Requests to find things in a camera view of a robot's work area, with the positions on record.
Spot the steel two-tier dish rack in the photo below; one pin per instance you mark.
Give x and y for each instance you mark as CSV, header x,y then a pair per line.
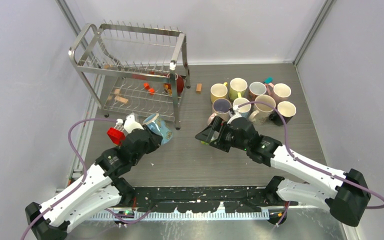
x,y
125,56

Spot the blue patterned mug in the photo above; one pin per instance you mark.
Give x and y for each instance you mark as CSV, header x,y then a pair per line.
x,y
158,126

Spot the light blue mug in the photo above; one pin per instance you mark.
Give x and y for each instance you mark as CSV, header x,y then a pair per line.
x,y
244,106

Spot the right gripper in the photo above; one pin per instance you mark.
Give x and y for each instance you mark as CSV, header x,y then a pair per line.
x,y
207,134

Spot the colourful brick toy car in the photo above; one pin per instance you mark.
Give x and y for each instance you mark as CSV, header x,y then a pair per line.
x,y
116,136

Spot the beige patterned mug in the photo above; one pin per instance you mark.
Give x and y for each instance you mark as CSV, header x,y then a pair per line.
x,y
262,109

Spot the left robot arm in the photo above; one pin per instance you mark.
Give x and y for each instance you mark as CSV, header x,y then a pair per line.
x,y
101,187

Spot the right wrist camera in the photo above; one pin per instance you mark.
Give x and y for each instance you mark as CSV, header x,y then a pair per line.
x,y
234,113

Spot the yellow cup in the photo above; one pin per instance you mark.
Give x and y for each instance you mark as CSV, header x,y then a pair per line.
x,y
218,91

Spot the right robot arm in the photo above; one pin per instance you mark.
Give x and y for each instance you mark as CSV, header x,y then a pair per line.
x,y
343,194

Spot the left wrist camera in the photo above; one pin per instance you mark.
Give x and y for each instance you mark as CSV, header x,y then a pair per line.
x,y
131,123

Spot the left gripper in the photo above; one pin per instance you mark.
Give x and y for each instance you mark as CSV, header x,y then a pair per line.
x,y
154,139

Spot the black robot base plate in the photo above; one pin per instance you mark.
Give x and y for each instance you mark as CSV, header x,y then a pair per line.
x,y
201,199

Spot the pale pink marbled mug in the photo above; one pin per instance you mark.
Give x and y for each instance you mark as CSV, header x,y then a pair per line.
x,y
220,108

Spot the white grid brick piece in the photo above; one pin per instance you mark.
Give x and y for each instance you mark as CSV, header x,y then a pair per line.
x,y
119,124

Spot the pink faceted mug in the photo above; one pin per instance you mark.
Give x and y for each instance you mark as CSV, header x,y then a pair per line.
x,y
279,92

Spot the small teal block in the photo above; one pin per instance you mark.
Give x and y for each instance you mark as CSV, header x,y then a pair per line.
x,y
268,80

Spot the orange toy piece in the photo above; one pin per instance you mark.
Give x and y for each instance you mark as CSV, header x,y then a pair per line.
x,y
146,85
151,91

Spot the lime green mug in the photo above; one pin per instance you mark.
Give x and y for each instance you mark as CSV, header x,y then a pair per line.
x,y
237,88

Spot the small wooden block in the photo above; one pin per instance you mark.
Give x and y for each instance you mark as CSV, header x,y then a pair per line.
x,y
198,89

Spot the salmon floral mug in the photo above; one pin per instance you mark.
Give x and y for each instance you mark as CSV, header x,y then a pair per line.
x,y
256,89

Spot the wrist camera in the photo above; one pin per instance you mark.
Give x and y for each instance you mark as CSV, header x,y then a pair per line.
x,y
234,113
131,123

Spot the black cup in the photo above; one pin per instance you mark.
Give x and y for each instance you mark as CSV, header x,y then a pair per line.
x,y
286,109

